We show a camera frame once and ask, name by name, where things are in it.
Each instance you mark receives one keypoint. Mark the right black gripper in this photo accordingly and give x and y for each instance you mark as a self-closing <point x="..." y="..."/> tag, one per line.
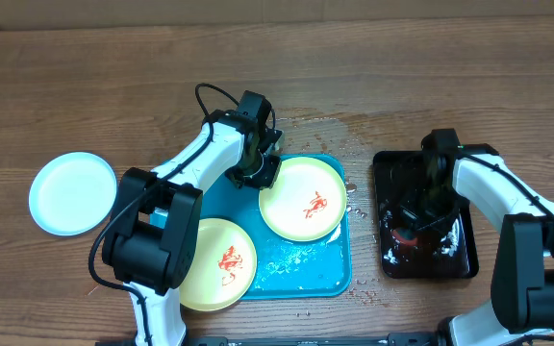
<point x="411" y="212"/>

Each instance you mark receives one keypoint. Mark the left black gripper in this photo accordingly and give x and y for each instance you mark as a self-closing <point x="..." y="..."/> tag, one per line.
<point x="266" y="180"/>

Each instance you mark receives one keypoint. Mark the orange sponge with green pad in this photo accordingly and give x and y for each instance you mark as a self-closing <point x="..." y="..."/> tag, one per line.
<point x="404" y="236"/>

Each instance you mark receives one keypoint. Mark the yellow plate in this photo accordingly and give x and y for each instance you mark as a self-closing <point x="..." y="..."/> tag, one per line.
<point x="306" y="202"/>
<point x="223" y="267"/>

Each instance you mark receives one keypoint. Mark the light blue plate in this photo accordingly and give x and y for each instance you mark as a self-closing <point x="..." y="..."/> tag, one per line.
<point x="72" y="194"/>

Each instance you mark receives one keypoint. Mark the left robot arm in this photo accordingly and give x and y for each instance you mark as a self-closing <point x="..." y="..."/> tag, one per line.
<point x="148" y="245"/>

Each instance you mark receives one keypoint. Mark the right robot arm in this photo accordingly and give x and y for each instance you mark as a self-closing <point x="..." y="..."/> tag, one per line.
<point x="521" y="308"/>

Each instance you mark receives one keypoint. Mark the black plastic tray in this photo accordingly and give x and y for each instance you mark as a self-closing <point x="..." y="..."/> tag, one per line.
<point x="438" y="255"/>

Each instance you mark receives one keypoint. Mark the teal plastic tray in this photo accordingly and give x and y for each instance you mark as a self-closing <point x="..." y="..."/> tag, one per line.
<point x="286" y="269"/>

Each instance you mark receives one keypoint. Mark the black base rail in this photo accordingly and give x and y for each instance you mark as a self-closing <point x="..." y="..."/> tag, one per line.
<point x="392" y="339"/>

